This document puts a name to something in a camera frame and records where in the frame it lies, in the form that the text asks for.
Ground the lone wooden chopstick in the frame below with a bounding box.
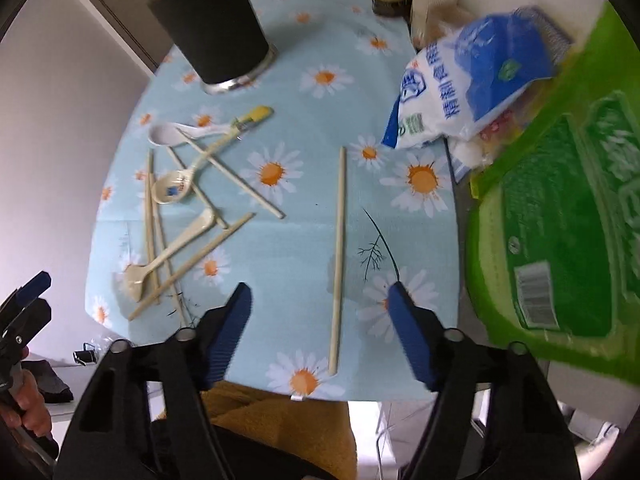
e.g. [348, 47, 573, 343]
[329, 146, 346, 376]

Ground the cream plastic spoon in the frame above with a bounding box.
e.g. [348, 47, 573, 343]
[124, 208, 215, 301]

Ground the cream spoon blue pattern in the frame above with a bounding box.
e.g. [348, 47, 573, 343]
[151, 128, 240, 205]

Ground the white ceramic spoon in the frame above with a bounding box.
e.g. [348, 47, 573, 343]
[148, 122, 241, 148]

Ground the yellow handled small utensil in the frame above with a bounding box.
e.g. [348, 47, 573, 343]
[231, 105, 273, 133]

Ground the black cylindrical utensil holder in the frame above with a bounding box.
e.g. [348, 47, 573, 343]
[149, 0, 277, 94]

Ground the person's left hand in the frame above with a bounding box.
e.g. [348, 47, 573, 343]
[1, 370, 52, 438]

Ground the black binder clip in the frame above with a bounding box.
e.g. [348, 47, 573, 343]
[72, 341, 105, 366]

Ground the yellow cloth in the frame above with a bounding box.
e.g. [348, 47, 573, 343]
[201, 382, 358, 479]

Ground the daisy print blue tablecloth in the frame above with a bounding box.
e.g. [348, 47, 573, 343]
[85, 0, 460, 401]

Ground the green plastic bag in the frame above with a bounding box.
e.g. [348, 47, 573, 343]
[465, 6, 639, 384]

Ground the blue white salt bag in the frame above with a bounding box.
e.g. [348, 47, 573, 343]
[382, 6, 574, 150]

